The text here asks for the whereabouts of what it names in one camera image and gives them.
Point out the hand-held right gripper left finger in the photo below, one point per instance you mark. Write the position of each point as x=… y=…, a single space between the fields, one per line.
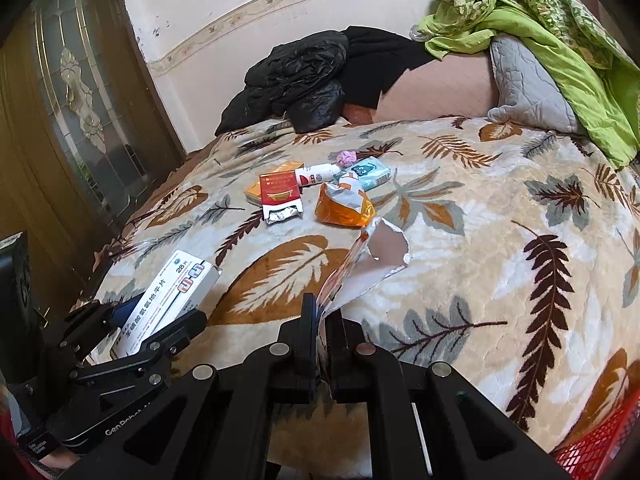
x=307 y=350

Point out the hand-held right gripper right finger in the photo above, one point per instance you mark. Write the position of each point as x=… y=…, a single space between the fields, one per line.
x=345 y=360

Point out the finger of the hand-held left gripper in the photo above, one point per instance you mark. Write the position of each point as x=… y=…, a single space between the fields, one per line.
x=90 y=325
x=175 y=332

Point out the white blue medicine box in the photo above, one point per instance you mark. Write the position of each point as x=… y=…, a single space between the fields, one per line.
x=170 y=290

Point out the torn red white carton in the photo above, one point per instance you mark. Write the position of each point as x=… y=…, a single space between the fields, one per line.
x=380 y=255

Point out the orange foil pouch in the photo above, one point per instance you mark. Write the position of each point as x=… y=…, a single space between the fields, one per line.
x=345 y=207

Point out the white spray bottle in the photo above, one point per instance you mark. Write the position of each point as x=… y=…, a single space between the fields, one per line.
x=315 y=175

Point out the teal tissue packet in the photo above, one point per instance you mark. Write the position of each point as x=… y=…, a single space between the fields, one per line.
x=367 y=172

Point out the red plastic basket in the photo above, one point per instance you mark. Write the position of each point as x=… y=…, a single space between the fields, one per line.
x=605 y=445

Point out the person's left forearm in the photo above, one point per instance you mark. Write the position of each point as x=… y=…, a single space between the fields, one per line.
x=67 y=461

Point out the black appliance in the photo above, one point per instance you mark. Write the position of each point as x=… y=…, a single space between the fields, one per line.
x=17 y=285

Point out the red white cigarette pack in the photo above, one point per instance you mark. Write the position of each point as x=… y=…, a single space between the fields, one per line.
x=280 y=195

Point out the orange flat box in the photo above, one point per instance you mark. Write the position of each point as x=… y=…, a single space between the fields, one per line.
x=255 y=187

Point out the leaf-print blanket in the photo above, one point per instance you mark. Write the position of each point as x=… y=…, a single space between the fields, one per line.
x=500 y=260

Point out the pink crumpled paper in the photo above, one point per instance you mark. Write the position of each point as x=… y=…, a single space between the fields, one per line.
x=345 y=158

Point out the wooden door with glass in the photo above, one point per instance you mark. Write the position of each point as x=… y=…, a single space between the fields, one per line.
x=75 y=85

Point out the black puffer jacket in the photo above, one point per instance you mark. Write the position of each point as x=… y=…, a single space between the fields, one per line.
x=300 y=70

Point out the black cloth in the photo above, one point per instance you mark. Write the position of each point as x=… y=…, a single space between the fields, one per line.
x=380 y=65

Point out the grey quilted pillow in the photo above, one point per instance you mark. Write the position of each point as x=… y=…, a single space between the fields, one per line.
x=530 y=90

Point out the green quilt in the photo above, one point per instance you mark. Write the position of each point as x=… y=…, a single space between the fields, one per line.
x=575 y=75

